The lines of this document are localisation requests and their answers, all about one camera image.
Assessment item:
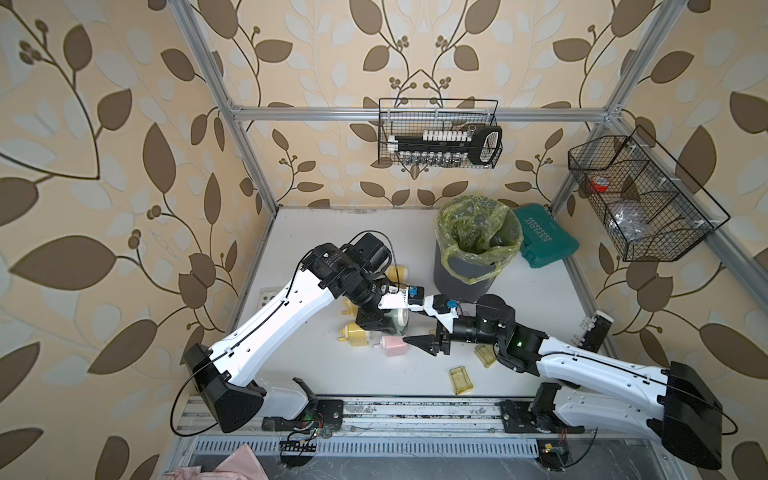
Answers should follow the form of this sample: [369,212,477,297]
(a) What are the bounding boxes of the yellow sharpener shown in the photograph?
[386,265,408,285]
[342,299,358,317]
[338,323,370,348]

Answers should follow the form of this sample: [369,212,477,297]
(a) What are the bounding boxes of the yellow sharpener front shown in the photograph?
[338,323,370,348]

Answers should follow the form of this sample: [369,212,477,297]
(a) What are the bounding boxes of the yellow shavings tray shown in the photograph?
[474,344,497,369]
[449,366,474,395]

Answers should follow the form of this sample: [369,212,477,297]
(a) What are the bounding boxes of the pink sharpener front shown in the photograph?
[373,335,410,358]

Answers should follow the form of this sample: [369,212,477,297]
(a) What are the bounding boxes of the green pencil sharpener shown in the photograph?
[388,309,409,336]

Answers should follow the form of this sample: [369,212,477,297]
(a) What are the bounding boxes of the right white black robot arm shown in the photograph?
[380,287,727,470]

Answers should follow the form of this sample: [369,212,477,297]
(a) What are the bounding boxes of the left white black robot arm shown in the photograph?
[183,230,396,433]

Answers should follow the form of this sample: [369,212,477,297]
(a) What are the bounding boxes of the grey trash bin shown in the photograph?
[433,245,495,302]

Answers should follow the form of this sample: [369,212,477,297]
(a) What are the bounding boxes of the white button remote box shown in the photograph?
[257,287,281,309]

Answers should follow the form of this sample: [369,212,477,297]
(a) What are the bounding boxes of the green plastic bin liner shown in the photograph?
[436,195,523,284]

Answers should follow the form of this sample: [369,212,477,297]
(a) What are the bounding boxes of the green plastic tool case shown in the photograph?
[513,204,579,269]

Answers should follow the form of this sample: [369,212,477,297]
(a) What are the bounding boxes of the socket set holder black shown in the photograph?
[384,125,503,168]

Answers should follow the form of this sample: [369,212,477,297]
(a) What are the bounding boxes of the clear plastic bag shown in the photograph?
[608,199,648,242]

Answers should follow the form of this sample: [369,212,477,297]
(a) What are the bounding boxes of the pink cloth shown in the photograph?
[161,444,268,480]

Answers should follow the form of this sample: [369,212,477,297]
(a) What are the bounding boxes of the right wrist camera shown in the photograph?
[423,294,460,333]

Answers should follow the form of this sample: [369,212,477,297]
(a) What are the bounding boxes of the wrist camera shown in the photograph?
[378,286,425,312]
[423,294,460,333]

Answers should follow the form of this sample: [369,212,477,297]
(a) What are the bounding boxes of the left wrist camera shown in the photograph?
[378,286,425,312]

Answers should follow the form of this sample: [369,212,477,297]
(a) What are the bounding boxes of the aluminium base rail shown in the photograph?
[176,394,541,440]

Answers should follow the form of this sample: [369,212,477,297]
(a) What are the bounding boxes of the black wire basket back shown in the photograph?
[375,97,503,170]

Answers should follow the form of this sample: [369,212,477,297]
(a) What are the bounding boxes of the black wire basket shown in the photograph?
[568,125,731,262]
[375,97,503,170]

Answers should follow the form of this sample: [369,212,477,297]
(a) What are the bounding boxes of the slotted grey cable duct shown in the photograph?
[191,436,539,459]

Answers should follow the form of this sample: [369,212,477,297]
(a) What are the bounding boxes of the black wire basket right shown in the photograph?
[568,125,731,262]

